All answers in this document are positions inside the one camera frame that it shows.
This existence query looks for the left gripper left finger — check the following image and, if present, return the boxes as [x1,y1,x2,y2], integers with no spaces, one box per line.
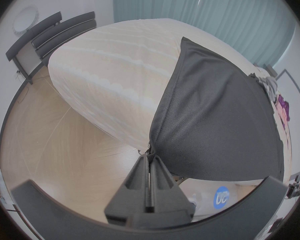
[104,154,150,226]

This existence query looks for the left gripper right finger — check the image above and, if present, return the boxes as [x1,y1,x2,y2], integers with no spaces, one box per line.
[150,155,196,222]

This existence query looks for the black T-shirt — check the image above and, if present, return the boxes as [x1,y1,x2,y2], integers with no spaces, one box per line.
[145,36,285,183]

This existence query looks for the bed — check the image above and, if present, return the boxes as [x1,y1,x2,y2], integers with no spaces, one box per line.
[47,18,300,187]

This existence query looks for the pink garment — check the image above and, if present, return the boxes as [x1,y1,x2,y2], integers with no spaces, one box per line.
[277,106,289,131]

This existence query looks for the purple garment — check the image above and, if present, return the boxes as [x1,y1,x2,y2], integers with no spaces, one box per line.
[277,95,290,122]

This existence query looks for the grey garment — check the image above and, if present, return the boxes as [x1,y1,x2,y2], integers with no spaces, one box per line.
[261,76,278,102]

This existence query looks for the grey bedside table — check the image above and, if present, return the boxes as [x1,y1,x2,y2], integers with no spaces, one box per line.
[254,63,277,77]

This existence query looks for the black chest of drawers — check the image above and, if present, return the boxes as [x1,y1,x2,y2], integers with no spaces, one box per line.
[31,11,97,67]

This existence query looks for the dark grey dressing table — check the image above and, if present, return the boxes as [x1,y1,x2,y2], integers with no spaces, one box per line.
[5,11,62,85]

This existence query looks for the blue-green curtain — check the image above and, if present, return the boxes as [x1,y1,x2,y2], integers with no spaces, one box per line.
[197,0,297,67]
[112,0,206,26]

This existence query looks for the round white-framed mirror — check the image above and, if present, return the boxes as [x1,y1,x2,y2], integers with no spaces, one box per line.
[12,6,39,34]

